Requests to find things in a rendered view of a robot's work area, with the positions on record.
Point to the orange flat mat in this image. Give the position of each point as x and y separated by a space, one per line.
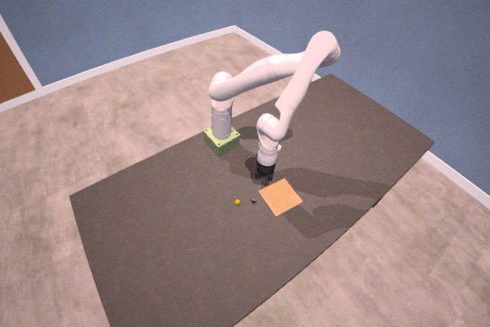
280 197

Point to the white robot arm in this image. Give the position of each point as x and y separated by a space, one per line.
322 49

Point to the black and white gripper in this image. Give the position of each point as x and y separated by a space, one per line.
265 165

